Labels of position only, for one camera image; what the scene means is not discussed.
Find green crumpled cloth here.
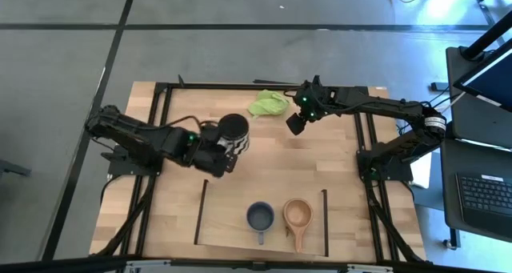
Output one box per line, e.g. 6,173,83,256
246,89,291,120

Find large zigzag patterned mug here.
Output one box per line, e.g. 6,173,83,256
218,113,251,157

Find computer monitor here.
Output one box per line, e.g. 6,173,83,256
454,36,512,113

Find wooden cup with handle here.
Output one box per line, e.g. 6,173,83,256
282,198,315,254

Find grey blue mug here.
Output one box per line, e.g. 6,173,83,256
245,201,276,246

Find grey furniture leg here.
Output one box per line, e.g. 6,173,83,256
0,159,33,179

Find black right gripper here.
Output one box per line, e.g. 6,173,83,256
286,75,334,137

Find black monitor stand desk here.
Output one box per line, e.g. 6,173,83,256
446,46,512,149

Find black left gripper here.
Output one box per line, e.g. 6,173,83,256
184,124,238,179

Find black aluminium table frame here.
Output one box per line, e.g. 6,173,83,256
90,74,427,266

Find black camera rig crossbar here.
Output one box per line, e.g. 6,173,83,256
0,255,512,273

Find white paper sheet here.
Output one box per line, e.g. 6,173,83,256
410,152,434,190

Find black slanted pole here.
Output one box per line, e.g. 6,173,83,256
459,10,512,61

